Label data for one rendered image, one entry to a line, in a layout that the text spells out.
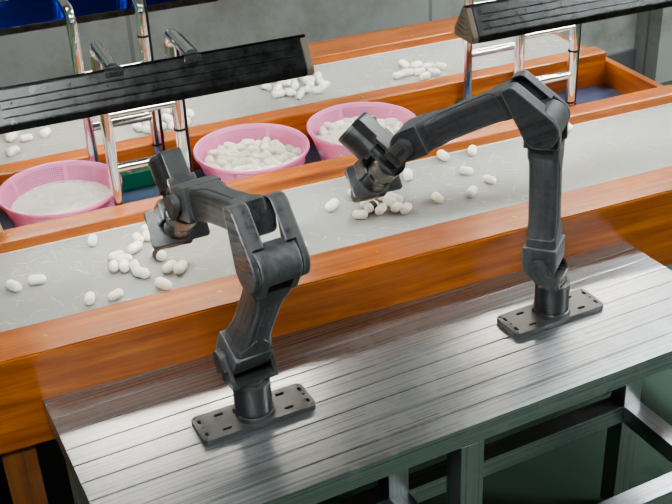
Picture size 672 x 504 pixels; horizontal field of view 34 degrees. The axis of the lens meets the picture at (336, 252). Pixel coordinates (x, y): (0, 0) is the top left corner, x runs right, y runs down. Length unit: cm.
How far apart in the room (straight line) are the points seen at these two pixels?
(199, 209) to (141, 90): 43
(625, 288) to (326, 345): 60
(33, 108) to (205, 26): 199
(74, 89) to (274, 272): 67
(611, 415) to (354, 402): 76
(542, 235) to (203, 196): 63
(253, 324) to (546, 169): 59
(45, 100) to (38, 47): 178
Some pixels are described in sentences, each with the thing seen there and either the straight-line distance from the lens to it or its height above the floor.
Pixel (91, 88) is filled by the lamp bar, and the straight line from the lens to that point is 205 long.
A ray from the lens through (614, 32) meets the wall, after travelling 499.
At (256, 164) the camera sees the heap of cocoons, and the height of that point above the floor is 74.
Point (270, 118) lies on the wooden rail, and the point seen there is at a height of 76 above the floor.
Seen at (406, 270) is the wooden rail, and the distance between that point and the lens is 207.
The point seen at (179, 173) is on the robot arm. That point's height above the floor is 104.
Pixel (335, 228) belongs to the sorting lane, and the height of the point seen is 74.
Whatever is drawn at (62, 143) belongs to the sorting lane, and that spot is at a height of 74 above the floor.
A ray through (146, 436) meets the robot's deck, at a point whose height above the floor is 67.
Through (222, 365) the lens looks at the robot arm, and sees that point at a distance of 175.
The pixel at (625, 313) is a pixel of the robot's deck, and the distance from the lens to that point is 211.
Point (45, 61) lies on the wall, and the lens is 384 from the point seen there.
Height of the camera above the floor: 180
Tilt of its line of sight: 30 degrees down
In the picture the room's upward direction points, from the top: 3 degrees counter-clockwise
